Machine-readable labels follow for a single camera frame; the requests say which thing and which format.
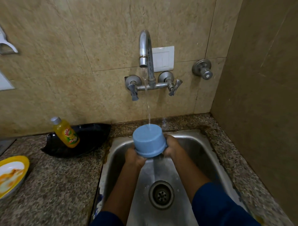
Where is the person's right hand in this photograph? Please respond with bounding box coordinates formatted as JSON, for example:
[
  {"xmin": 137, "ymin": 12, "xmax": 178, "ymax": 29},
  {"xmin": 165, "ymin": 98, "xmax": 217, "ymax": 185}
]
[{"xmin": 163, "ymin": 134, "xmax": 186, "ymax": 159}]

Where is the blue plastic bowl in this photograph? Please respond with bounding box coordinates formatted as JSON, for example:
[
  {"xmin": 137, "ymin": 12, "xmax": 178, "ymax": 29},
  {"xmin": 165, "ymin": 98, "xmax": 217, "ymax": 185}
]
[{"xmin": 132, "ymin": 124, "xmax": 168, "ymax": 158}]

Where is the white switch plate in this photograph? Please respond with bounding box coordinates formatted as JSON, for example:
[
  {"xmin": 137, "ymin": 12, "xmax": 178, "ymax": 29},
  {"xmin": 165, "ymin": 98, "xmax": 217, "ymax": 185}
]
[{"xmin": 151, "ymin": 46, "xmax": 175, "ymax": 73}]

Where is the black leaf-shaped tray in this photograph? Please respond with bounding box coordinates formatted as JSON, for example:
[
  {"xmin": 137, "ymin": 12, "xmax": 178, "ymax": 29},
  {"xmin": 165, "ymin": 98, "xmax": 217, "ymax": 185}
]
[{"xmin": 41, "ymin": 123, "xmax": 112, "ymax": 159}]

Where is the yellow rimmed plate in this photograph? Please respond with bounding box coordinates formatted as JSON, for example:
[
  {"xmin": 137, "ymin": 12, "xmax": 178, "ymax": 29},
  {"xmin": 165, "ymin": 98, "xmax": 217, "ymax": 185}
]
[{"xmin": 0, "ymin": 155, "xmax": 30, "ymax": 201}]

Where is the stainless steel sink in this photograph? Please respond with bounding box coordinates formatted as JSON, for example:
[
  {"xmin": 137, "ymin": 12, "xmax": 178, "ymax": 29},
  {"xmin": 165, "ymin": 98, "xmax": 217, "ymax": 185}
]
[{"xmin": 92, "ymin": 129, "xmax": 248, "ymax": 226}]

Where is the person's left hand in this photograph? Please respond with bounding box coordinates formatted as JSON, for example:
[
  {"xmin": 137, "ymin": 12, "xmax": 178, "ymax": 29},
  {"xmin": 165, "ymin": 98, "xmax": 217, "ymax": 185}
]
[{"xmin": 124, "ymin": 148, "xmax": 147, "ymax": 170}]

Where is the steel sink drain strainer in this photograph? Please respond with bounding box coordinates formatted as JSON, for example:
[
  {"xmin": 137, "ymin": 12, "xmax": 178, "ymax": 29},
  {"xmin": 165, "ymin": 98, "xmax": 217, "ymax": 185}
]
[{"xmin": 148, "ymin": 180, "xmax": 174, "ymax": 210}]

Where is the person's left forearm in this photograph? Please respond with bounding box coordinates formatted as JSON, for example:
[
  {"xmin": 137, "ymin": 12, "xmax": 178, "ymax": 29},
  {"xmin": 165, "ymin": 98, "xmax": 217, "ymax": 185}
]
[{"xmin": 89, "ymin": 163, "xmax": 146, "ymax": 226}]

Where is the steel wall valve knob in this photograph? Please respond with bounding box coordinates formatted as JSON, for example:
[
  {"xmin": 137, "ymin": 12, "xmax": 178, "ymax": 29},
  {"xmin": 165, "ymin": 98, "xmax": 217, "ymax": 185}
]
[{"xmin": 192, "ymin": 59, "xmax": 213, "ymax": 80}]

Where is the white hanging peeler grater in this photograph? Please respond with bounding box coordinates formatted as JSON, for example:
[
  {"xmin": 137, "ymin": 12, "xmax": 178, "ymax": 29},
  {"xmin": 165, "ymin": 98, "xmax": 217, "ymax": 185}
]
[{"xmin": 0, "ymin": 25, "xmax": 19, "ymax": 55}]

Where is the white power socket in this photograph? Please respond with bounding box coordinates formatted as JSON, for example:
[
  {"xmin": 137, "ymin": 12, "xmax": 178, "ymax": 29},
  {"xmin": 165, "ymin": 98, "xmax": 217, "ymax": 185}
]
[{"xmin": 0, "ymin": 71, "xmax": 16, "ymax": 91}]

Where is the steel wall faucet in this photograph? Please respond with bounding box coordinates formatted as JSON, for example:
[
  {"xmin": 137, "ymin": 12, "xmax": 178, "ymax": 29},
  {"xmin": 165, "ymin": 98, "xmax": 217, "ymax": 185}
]
[{"xmin": 124, "ymin": 29, "xmax": 183, "ymax": 102}]

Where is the yellow dish soap bottle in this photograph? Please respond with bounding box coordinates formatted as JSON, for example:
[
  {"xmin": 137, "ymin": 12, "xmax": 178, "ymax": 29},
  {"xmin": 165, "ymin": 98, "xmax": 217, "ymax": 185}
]
[{"xmin": 50, "ymin": 116, "xmax": 80, "ymax": 148}]

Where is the person's right forearm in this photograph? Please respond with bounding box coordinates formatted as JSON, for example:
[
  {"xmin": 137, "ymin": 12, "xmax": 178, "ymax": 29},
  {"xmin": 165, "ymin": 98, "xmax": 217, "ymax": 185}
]
[{"xmin": 169, "ymin": 149, "xmax": 261, "ymax": 226}]

